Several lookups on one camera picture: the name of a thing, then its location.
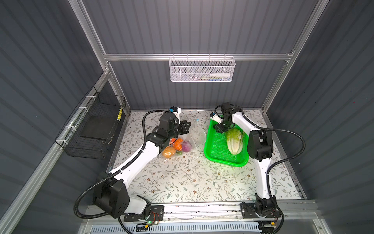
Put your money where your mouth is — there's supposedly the yellow tag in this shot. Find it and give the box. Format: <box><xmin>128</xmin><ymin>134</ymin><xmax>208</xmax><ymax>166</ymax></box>
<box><xmin>117</xmin><ymin>107</ymin><xmax>123</xmax><ymax>121</ymax></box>

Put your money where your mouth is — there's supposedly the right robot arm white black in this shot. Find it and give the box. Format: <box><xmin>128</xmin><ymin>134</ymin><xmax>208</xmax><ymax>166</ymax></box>
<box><xmin>211</xmin><ymin>102</ymin><xmax>276</xmax><ymax>217</ymax></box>

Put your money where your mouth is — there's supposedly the white ribbed vent panel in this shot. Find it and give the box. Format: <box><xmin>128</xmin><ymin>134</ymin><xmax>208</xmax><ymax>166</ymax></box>
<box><xmin>89</xmin><ymin>221</ymin><xmax>262</xmax><ymax>234</ymax></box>

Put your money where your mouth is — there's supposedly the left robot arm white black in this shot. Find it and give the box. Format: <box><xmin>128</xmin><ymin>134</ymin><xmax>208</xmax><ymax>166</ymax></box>
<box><xmin>93</xmin><ymin>107</ymin><xmax>191</xmax><ymax>218</ymax></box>

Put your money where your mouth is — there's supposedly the right black corrugated cable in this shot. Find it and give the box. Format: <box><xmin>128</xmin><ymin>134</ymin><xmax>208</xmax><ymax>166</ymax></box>
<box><xmin>214</xmin><ymin>103</ymin><xmax>306</xmax><ymax>202</ymax></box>

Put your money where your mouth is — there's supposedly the black wire cage basket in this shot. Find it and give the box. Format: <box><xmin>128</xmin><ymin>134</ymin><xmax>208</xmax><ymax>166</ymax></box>
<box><xmin>55</xmin><ymin>88</ymin><xmax>126</xmax><ymax>160</ymax></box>

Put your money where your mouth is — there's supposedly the toy napa cabbage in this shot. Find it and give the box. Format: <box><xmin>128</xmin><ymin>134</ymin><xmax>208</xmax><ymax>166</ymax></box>
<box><xmin>226</xmin><ymin>128</ymin><xmax>244</xmax><ymax>155</ymax></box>

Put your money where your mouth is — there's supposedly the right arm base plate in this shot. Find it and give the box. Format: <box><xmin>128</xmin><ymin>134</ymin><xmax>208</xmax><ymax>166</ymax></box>
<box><xmin>240</xmin><ymin>202</ymin><xmax>281</xmax><ymax>219</ymax></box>

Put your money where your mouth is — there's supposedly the white marker pen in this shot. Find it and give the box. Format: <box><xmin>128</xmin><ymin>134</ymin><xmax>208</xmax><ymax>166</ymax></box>
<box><xmin>209</xmin><ymin>73</ymin><xmax>231</xmax><ymax>79</ymax></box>

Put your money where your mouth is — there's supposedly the toy potato yellow brown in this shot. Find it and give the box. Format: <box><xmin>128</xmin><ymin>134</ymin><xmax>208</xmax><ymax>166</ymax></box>
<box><xmin>162</xmin><ymin>146</ymin><xmax>176</xmax><ymax>159</ymax></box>

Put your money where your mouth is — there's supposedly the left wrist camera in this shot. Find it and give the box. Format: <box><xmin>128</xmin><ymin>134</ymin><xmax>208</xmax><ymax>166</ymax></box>
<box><xmin>169</xmin><ymin>106</ymin><xmax>181</xmax><ymax>118</ymax></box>

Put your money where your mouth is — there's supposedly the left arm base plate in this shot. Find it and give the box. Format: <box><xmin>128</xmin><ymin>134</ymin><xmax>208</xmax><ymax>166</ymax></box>
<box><xmin>123</xmin><ymin>205</ymin><xmax>165</xmax><ymax>222</ymax></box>

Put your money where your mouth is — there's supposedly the black flat pad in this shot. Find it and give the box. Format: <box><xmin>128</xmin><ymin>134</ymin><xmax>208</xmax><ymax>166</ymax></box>
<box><xmin>80</xmin><ymin>116</ymin><xmax>115</xmax><ymax>140</ymax></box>

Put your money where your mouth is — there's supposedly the black corrugated cable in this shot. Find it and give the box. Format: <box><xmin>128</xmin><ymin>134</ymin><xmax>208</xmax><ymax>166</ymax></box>
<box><xmin>72</xmin><ymin>109</ymin><xmax>168</xmax><ymax>220</ymax></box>
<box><xmin>214</xmin><ymin>103</ymin><xmax>306</xmax><ymax>202</ymax></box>

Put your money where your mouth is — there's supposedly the white wire mesh basket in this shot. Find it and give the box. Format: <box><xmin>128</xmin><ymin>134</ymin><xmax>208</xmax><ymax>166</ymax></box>
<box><xmin>168</xmin><ymin>55</ymin><xmax>236</xmax><ymax>82</ymax></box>

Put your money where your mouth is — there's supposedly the toy purple onion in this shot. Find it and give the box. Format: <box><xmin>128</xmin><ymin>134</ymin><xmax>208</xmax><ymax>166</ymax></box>
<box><xmin>181</xmin><ymin>141</ymin><xmax>193</xmax><ymax>153</ymax></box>

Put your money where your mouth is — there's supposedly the left black corrugated cable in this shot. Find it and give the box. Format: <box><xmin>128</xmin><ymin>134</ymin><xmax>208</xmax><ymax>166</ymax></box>
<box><xmin>72</xmin><ymin>109</ymin><xmax>168</xmax><ymax>220</ymax></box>

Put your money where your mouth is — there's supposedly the clear zip top bag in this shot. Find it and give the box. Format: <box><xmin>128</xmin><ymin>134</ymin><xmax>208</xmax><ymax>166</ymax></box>
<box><xmin>160</xmin><ymin>119</ymin><xmax>206</xmax><ymax>157</ymax></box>

